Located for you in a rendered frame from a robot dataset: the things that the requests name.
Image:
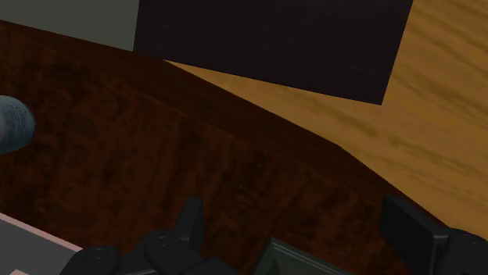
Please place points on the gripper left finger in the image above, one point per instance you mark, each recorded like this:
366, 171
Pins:
171, 251

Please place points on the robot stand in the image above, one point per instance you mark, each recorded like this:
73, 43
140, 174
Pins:
267, 42

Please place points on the dark brown wooden table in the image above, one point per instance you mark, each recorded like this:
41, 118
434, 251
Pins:
133, 152

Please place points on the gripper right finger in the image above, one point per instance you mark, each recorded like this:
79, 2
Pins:
411, 232

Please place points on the grey flat object pink edge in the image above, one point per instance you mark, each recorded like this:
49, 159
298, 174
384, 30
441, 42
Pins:
26, 247

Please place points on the blue-grey rounded object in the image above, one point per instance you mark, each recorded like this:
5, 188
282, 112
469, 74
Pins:
13, 123

